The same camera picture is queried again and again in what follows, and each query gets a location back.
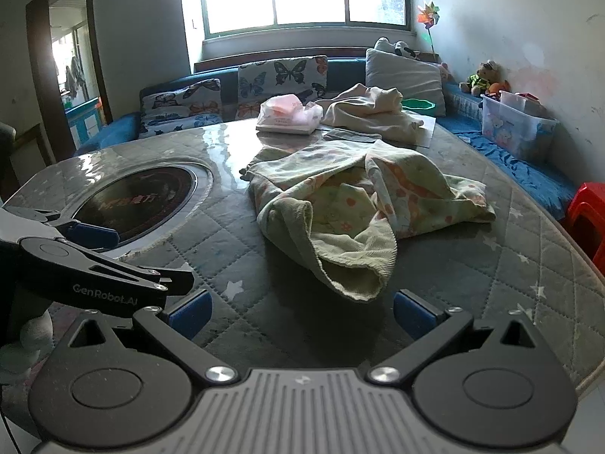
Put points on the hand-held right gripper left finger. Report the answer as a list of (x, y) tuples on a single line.
[(191, 313)]

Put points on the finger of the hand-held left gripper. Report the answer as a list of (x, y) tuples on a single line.
[(92, 237), (118, 274)]

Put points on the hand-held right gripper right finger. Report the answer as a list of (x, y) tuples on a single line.
[(413, 314)]

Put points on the green printed baby cardigan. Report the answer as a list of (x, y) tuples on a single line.
[(331, 198)]

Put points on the hanging clothes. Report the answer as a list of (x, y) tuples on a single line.
[(73, 78)]

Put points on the person's left hand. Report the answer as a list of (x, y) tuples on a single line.
[(35, 335)]

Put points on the round black induction cooktop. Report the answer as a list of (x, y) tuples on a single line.
[(142, 198)]

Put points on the blue cabinet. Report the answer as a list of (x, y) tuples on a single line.
[(82, 123)]

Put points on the butterfly print cushion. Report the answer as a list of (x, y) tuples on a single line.
[(283, 78), (179, 108)]

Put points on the blue sofa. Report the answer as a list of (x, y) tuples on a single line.
[(534, 170)]

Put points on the red box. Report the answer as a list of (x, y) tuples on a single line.
[(588, 213)]

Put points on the cream garment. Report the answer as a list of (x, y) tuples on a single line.
[(373, 108)]

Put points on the green bowl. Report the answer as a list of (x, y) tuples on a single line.
[(418, 103)]

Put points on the clear plastic storage box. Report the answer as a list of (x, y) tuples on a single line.
[(515, 127)]

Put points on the pink tissue pack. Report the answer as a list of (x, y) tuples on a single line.
[(283, 112)]

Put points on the grey pillow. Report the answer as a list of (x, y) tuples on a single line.
[(406, 75)]

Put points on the orange toy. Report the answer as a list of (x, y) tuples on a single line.
[(498, 88)]

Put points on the brown teddy bear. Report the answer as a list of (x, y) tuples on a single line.
[(482, 80)]

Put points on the panda plush toy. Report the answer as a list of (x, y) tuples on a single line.
[(399, 48)]

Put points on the colourful pinwheel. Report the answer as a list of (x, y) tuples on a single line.
[(427, 16)]

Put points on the brown door frame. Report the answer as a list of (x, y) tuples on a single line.
[(35, 56)]

